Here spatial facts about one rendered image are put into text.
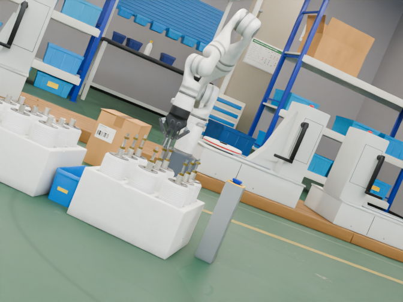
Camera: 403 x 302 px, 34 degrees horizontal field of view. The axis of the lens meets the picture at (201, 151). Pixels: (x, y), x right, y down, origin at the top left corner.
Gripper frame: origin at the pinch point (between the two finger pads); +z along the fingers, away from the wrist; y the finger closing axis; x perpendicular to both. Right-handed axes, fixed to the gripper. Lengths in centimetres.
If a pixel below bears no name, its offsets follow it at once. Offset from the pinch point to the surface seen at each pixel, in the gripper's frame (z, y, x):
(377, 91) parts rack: -106, 225, 506
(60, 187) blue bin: 30.1, -29.9, -3.3
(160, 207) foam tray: 19.5, 5.4, -21.5
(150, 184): 14.6, -0.2, -14.9
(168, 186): 12.4, 5.6, -18.1
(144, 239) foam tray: 32.3, 4.7, -21.3
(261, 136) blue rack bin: -6, 123, 524
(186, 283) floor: 36, 21, -40
